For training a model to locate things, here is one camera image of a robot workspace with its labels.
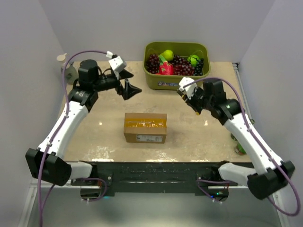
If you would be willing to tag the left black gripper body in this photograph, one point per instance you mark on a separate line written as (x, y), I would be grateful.
(106, 82)

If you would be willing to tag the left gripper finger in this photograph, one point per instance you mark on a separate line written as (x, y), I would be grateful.
(124, 74)
(129, 90)

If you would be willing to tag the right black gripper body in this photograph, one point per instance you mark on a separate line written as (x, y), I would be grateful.
(199, 99)

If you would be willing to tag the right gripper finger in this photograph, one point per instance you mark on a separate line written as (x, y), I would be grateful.
(198, 110)
(183, 96)

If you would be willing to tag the brown cardboard express box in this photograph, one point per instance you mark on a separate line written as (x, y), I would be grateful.
(145, 127)

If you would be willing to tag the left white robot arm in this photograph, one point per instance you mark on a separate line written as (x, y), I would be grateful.
(46, 162)

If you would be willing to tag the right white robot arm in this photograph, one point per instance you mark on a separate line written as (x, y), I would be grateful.
(269, 173)

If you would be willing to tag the black grape bunch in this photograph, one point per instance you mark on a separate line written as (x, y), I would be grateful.
(198, 69)

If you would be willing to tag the green plastic tub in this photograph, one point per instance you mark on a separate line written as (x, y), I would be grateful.
(183, 49)

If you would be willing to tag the dark red grape bunch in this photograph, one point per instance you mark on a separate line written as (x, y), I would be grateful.
(152, 64)

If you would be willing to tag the pink dragon fruit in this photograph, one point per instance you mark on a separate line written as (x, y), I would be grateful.
(165, 68)

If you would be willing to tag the grey pump soap bottle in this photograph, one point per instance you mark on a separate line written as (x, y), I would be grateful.
(70, 72)

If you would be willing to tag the green round fruit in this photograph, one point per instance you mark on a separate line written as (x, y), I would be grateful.
(193, 60)

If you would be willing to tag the green pear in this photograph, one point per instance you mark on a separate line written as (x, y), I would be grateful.
(168, 55)

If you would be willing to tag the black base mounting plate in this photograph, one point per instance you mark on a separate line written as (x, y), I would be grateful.
(153, 177)

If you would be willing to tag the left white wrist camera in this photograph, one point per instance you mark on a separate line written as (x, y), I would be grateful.
(116, 63)

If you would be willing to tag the aluminium frame rail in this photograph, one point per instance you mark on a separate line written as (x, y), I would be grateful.
(28, 206)

